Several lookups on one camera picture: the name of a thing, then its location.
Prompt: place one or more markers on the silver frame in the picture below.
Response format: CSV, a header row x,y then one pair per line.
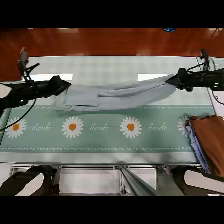
x,y
133,178

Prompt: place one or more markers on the blue garment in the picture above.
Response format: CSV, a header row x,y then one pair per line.
x,y
197,146

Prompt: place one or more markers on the pale grey shirt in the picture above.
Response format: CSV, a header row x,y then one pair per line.
x,y
113,96

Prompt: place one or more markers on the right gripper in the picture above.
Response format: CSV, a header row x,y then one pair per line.
x,y
181,80

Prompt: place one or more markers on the brown garment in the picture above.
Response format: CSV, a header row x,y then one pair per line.
x,y
210,140

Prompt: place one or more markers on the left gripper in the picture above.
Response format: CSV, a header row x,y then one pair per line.
x,y
60,86

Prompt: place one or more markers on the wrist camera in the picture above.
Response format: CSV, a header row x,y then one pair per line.
x,y
205,58
24,63

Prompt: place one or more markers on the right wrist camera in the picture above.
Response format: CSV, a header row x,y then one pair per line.
x,y
205,58

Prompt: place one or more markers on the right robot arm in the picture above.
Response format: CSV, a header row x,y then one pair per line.
x,y
210,78

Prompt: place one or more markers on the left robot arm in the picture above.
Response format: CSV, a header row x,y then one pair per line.
x,y
23,91

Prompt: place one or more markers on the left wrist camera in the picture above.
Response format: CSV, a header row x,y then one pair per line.
x,y
24,63

